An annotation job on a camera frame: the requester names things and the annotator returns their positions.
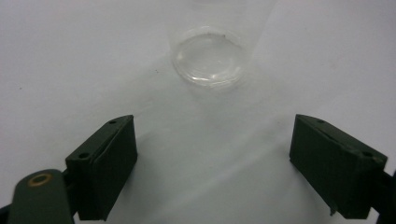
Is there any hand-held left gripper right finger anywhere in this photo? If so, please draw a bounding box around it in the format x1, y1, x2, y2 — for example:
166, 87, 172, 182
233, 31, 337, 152
289, 113, 389, 220

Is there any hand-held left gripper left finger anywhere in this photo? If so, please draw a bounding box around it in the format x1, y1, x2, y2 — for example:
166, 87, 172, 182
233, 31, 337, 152
64, 114, 138, 222

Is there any clear plastic cup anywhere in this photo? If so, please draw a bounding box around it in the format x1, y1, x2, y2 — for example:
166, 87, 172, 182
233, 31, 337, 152
167, 0, 278, 89

